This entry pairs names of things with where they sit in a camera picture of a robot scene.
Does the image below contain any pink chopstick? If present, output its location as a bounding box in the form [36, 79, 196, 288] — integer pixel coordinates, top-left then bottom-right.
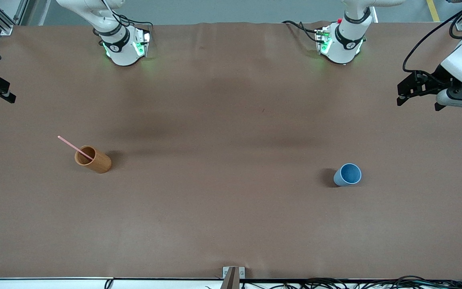
[57, 136, 94, 160]

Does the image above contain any blue plastic cup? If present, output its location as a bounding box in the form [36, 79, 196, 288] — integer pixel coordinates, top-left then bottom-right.
[333, 163, 362, 187]

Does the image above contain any wooden bamboo cup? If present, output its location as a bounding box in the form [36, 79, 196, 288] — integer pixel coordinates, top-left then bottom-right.
[74, 145, 112, 174]

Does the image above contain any black cable loop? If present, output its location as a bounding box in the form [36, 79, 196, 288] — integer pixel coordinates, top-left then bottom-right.
[449, 10, 462, 40]

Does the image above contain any black arm base cable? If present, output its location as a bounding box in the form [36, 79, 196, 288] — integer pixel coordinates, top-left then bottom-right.
[282, 20, 320, 43]
[102, 0, 154, 29]

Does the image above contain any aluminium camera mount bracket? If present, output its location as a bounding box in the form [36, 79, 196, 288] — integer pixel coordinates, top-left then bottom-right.
[221, 267, 245, 289]

